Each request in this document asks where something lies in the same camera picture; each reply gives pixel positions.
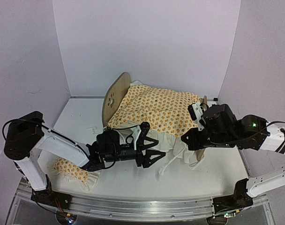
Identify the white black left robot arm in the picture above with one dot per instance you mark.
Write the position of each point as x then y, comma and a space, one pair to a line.
27, 135

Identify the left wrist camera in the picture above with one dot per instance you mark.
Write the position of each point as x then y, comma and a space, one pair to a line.
140, 136

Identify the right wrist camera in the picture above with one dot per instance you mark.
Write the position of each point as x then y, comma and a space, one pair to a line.
196, 112

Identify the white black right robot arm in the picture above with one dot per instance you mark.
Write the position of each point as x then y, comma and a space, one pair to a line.
217, 127

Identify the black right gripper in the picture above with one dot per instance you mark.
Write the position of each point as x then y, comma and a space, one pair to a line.
194, 145

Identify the wooden striped pet bed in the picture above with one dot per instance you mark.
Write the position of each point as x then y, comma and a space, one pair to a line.
123, 103

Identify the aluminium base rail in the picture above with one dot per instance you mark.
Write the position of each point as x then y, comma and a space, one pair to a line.
24, 208

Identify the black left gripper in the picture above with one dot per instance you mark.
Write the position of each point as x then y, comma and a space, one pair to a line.
146, 161

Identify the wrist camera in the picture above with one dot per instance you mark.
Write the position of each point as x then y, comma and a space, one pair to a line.
196, 112
140, 136

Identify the duck print small pillow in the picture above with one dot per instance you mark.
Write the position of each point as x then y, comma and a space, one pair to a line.
71, 173

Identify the duck print mattress cushion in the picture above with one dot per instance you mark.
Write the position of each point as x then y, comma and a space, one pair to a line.
156, 114

